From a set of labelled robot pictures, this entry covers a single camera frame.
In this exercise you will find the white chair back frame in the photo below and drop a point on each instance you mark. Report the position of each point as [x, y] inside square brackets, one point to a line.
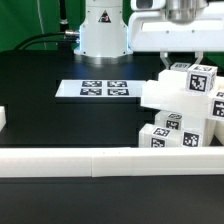
[168, 93]

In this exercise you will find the white front fence wall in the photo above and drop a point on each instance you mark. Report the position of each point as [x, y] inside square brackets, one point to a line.
[105, 162]

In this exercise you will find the small white block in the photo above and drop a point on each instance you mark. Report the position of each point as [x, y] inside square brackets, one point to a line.
[168, 119]

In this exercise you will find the white left fence wall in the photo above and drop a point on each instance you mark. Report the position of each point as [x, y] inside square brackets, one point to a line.
[2, 117]

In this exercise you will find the white fence wall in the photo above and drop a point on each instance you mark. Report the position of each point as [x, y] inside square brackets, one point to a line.
[2, 117]
[105, 162]

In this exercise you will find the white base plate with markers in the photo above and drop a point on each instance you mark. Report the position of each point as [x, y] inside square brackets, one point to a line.
[99, 88]

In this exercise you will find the white chair seat part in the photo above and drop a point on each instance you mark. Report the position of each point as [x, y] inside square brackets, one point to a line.
[198, 132]

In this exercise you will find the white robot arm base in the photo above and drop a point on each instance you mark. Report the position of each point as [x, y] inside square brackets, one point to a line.
[103, 34]

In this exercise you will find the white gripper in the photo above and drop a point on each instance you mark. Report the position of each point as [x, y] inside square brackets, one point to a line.
[151, 32]

